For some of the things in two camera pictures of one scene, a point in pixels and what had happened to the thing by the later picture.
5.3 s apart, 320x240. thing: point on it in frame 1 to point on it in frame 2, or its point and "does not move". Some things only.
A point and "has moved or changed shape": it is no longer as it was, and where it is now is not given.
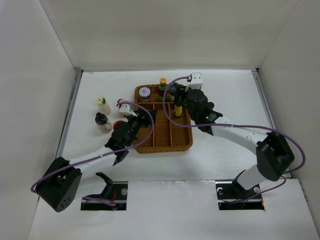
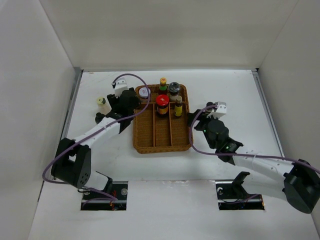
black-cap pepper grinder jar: (173, 88) does not move
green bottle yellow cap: (162, 89) does not move
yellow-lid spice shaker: (103, 107) does not move
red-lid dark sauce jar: (121, 127) has moved or changed shape
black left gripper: (142, 114) to (114, 101)
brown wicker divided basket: (168, 132) does not move
